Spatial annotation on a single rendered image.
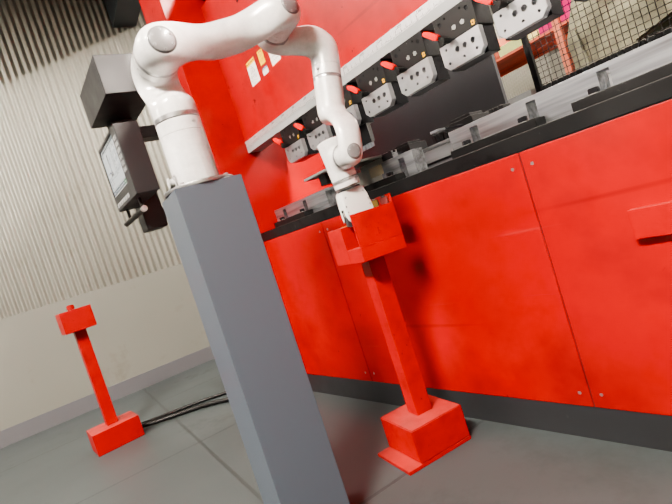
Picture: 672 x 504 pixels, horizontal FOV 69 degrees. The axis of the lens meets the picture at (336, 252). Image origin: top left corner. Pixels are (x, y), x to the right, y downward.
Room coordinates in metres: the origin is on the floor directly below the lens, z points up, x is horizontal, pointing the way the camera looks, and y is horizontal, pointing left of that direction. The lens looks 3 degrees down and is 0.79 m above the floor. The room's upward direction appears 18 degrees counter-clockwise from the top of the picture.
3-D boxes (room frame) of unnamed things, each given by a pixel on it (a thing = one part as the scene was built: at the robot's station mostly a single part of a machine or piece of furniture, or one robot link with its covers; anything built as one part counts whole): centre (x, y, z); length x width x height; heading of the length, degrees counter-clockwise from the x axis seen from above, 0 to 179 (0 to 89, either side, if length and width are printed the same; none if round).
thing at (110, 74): (2.72, 0.88, 1.52); 0.51 x 0.25 x 0.85; 35
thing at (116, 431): (2.75, 1.51, 0.42); 0.25 x 0.20 x 0.83; 126
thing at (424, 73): (1.68, -0.46, 1.22); 0.15 x 0.09 x 0.17; 36
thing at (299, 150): (2.33, 0.00, 1.22); 0.15 x 0.09 x 0.17; 36
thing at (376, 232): (1.60, -0.11, 0.75); 0.20 x 0.16 x 0.18; 24
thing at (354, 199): (1.55, -0.10, 0.85); 0.10 x 0.07 x 0.11; 114
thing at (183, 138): (1.34, 0.30, 1.09); 0.19 x 0.19 x 0.18
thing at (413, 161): (1.94, -0.28, 0.92); 0.39 x 0.06 x 0.10; 36
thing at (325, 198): (2.43, 0.08, 0.92); 0.50 x 0.06 x 0.10; 36
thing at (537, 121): (1.46, -0.55, 0.89); 0.30 x 0.05 x 0.03; 36
